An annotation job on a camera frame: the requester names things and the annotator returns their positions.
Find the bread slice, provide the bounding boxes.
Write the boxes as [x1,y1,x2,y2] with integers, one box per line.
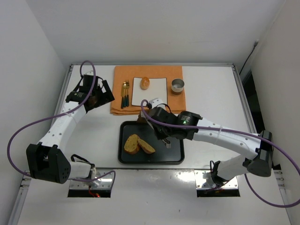
[137,138,156,154]
[124,134,140,155]

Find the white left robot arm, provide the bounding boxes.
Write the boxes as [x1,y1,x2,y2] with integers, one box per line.
[26,75,114,184]

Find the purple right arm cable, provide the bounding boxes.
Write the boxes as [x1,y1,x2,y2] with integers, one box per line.
[140,99,300,209]

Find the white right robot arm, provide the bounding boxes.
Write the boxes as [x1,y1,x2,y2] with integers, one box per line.
[141,98,273,187]

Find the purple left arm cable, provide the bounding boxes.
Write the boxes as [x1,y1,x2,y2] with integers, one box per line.
[7,60,116,190]

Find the black baking tray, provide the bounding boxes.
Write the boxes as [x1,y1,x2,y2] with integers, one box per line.
[118,121,185,165]

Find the metal cup with brown sleeve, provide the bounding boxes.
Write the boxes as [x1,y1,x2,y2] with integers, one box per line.
[171,78,185,95]

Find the metal base plate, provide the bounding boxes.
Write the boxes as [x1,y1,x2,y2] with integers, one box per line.
[194,170,239,190]
[69,168,115,191]

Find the sesame bread roll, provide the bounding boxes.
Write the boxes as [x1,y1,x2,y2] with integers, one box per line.
[140,77,150,90]

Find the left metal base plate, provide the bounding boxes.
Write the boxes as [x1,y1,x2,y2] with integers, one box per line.
[69,168,115,191]

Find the white square plate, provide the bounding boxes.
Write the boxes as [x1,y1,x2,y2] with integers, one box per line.
[131,77,167,106]

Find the left bread slice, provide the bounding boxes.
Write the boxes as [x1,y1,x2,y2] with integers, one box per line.
[124,134,140,155]

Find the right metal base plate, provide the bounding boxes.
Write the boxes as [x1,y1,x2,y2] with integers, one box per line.
[194,170,239,190]

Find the brown croissant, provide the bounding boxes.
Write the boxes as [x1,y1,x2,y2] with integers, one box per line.
[136,112,147,124]

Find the black wall cable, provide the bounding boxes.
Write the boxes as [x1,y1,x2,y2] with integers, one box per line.
[239,40,259,75]

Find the orange cloth placemat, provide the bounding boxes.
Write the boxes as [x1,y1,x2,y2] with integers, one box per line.
[110,65,186,115]

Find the right bread slice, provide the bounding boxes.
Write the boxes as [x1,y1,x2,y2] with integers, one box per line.
[137,138,156,154]

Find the metal tongs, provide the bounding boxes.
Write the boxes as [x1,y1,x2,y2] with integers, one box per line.
[140,112,171,149]

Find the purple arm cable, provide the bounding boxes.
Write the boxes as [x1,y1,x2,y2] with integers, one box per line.
[140,99,300,209]
[7,60,116,190]

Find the gold spoon green handle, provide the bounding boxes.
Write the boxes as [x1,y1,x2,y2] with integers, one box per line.
[124,80,129,107]

